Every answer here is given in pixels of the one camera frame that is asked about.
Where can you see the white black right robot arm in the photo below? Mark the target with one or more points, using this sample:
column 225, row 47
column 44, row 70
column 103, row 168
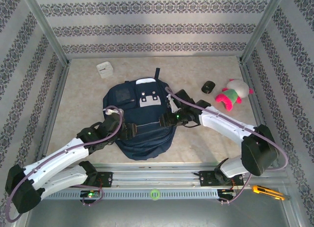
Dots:
column 225, row 121

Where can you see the black computer mouse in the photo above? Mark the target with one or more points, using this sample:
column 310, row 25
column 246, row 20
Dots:
column 208, row 87

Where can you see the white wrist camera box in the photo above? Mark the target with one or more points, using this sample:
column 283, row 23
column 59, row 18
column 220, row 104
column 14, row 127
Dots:
column 173, row 105
column 110, row 112

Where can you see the aluminium frame post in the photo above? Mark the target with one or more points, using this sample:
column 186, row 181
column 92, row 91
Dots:
column 262, row 28
column 46, row 28

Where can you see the aluminium side rail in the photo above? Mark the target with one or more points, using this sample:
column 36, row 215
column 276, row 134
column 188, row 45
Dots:
column 246, row 74
column 56, row 104

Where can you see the white square clock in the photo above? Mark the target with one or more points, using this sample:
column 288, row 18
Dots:
column 105, row 69

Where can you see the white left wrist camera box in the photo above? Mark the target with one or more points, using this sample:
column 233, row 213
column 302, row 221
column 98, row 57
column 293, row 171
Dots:
column 110, row 112

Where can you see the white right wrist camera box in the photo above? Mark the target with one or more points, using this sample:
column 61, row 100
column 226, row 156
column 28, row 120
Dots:
column 173, row 105

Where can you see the navy blue backpack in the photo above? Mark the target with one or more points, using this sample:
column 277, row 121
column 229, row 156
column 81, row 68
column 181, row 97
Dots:
column 147, row 143

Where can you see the pink green white plush toy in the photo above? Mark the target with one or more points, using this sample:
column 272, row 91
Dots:
column 233, row 92

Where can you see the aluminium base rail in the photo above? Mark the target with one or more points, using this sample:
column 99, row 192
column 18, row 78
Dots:
column 152, row 178

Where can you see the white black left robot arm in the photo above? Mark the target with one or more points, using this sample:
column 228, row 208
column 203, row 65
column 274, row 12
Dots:
column 56, row 158

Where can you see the small circuit board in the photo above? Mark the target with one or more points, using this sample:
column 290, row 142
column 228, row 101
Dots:
column 227, row 193
column 90, row 194

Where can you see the yellow utility knife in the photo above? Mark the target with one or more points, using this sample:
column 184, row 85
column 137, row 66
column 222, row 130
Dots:
column 267, row 192

